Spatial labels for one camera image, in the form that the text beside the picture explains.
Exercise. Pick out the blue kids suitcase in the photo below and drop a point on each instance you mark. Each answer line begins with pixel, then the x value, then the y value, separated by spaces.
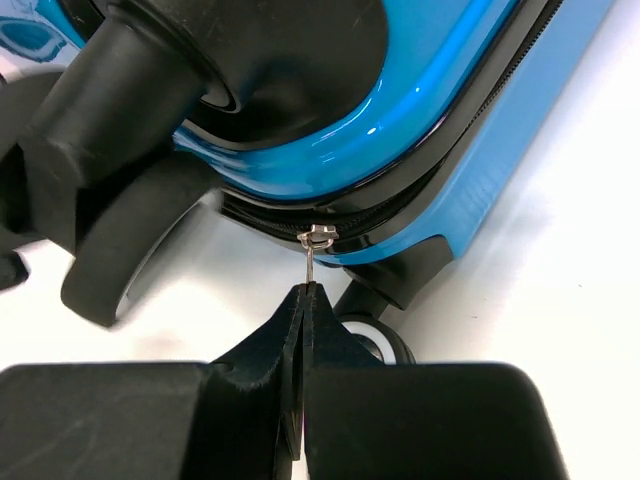
pixel 372 136

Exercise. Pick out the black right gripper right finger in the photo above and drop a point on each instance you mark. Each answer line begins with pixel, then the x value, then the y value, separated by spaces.
pixel 364 419

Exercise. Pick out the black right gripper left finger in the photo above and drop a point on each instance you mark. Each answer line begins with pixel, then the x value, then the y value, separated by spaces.
pixel 238 417

